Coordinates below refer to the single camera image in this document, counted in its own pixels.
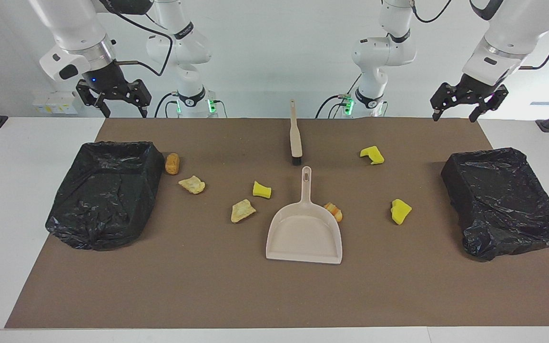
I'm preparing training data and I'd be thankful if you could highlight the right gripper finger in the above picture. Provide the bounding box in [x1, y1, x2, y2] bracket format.
[129, 80, 152, 118]
[75, 80, 112, 118]

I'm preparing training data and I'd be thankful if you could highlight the pale crinkled chip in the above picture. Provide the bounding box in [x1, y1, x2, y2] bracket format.
[178, 176, 206, 195]

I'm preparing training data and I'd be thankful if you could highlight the beige hand brush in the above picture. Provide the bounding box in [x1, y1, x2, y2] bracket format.
[289, 99, 303, 166]

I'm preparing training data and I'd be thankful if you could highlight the beige plastic dustpan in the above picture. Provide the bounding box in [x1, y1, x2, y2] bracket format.
[265, 166, 343, 265]

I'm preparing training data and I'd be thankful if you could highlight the beige bread chunk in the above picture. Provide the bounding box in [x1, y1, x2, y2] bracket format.
[231, 199, 257, 223]

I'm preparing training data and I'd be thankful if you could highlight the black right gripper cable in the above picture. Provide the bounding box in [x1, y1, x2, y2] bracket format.
[98, 0, 174, 77]

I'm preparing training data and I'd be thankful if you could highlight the orange striped croissant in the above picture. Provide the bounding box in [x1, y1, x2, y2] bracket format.
[324, 202, 343, 222]

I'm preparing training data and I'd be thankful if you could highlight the brown table mat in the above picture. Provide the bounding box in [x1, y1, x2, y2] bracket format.
[5, 118, 549, 329]

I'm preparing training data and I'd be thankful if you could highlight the black bag lined bin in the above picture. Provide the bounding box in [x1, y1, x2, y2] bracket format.
[46, 141, 165, 252]
[441, 148, 549, 262]

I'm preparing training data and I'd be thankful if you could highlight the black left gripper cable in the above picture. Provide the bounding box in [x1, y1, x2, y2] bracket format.
[410, 0, 549, 71]

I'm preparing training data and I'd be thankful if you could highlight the black base cable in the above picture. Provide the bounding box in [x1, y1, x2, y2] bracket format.
[315, 74, 363, 119]
[154, 93, 180, 118]

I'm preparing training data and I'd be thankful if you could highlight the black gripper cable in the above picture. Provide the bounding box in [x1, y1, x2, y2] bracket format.
[98, 0, 174, 77]
[410, 0, 549, 71]

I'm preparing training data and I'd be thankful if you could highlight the notched yellow sponge piece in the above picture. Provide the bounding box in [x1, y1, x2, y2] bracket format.
[360, 146, 385, 165]

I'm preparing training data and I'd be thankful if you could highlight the black left base cable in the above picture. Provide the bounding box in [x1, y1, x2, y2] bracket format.
[315, 74, 363, 119]

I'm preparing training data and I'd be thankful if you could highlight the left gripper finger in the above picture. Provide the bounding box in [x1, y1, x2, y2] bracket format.
[469, 86, 508, 123]
[430, 83, 455, 121]

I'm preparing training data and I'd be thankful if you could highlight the wedge yellow sponge piece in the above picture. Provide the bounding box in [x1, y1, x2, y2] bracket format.
[391, 199, 412, 225]

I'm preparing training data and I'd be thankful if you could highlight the black right base cable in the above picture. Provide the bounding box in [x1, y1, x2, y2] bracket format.
[154, 93, 180, 118]

